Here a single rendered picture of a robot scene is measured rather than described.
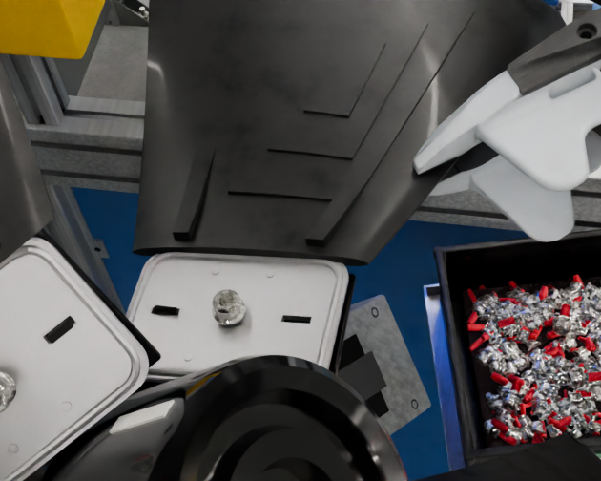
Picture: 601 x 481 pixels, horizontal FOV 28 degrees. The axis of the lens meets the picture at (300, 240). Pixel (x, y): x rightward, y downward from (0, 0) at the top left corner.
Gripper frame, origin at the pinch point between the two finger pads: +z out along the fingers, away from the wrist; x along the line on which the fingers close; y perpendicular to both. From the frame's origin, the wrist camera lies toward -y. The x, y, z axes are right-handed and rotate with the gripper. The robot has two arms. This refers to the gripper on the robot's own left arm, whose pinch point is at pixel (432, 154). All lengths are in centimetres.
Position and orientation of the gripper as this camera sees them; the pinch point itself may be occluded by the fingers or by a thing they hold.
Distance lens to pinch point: 53.9
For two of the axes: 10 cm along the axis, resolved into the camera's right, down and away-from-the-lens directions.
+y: 4.4, 7.7, -4.6
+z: -8.9, 4.2, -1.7
